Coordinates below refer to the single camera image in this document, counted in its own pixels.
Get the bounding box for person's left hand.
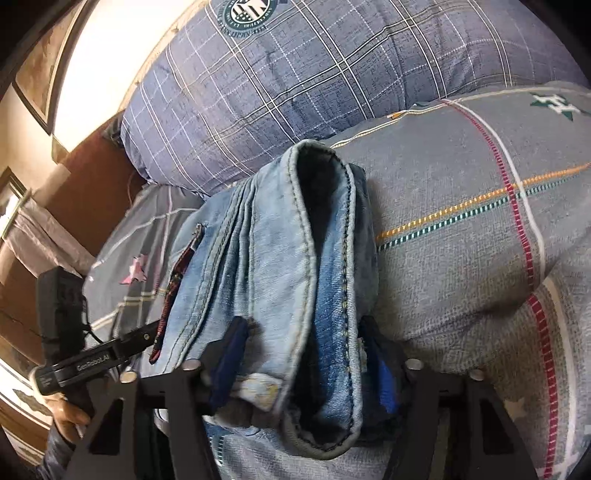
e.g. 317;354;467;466
46;398;93;445

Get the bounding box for wooden cabinet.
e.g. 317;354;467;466
0;240;61;467

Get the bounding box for grey star print bedding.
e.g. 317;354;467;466
88;80;591;480

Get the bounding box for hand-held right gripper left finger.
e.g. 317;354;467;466
67;316;252;480

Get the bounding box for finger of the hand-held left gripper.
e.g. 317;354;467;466
116;320;163;360

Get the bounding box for brown wooden headboard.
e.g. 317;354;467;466
34;113;151;222

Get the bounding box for person's left forearm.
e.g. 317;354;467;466
34;422;93;480

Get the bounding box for grey hanging cloth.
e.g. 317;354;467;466
7;210;95;280

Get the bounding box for blue plaid pillow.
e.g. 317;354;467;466
120;0;591;199

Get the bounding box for dark framed wall picture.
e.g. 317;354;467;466
11;0;95;136

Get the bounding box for blue denim pants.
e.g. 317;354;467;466
150;140;409;480

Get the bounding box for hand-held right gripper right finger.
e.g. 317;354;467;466
358;316;539;480

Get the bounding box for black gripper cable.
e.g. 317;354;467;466
79;295;114;347

